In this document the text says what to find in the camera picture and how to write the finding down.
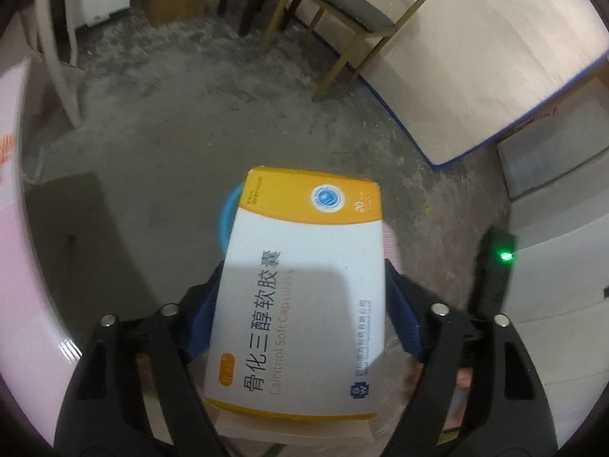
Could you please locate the white mattress blue edge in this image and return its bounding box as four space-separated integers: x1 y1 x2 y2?
349 0 608 167

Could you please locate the yellow white medicine box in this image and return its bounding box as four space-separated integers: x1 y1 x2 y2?
202 167 386 446

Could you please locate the pink sponge cloth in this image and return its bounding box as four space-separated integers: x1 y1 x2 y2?
383 222 403 273

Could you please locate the pink patterned table cover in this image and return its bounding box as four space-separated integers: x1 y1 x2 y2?
0 56 85 391

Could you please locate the white side table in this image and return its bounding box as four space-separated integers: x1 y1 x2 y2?
22 0 84 129

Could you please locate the blue plastic waste basket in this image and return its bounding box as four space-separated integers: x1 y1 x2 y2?
218 184 244 255

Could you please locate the wooden chair black seat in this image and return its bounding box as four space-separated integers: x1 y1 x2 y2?
261 0 427 100

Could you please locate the black device green light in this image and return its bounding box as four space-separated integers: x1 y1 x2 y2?
467 226 516 319

